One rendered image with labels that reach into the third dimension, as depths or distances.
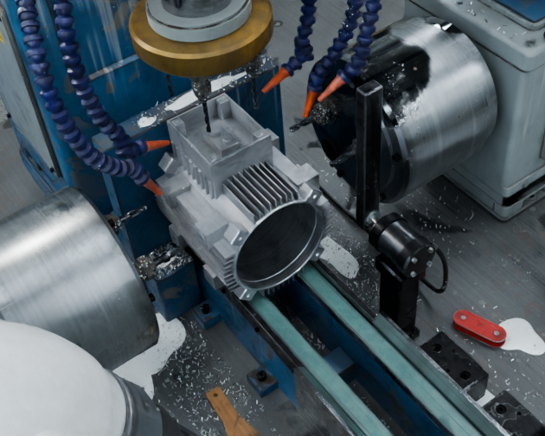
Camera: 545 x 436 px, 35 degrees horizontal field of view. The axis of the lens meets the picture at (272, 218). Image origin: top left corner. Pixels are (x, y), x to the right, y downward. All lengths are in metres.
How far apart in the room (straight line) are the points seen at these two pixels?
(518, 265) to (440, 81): 0.37
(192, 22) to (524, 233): 0.76
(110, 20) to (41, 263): 0.39
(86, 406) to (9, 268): 0.50
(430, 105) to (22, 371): 0.85
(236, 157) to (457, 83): 0.35
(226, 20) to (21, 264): 0.38
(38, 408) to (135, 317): 0.55
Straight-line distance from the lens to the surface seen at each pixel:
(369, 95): 1.09
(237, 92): 1.29
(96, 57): 1.30
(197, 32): 1.04
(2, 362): 0.55
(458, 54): 1.33
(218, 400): 1.33
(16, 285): 1.08
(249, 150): 1.19
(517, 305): 1.45
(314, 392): 1.18
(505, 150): 1.46
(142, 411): 0.67
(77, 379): 0.60
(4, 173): 1.77
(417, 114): 1.26
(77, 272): 1.08
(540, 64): 1.36
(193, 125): 1.27
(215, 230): 1.18
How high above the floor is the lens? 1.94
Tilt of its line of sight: 47 degrees down
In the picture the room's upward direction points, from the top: 6 degrees counter-clockwise
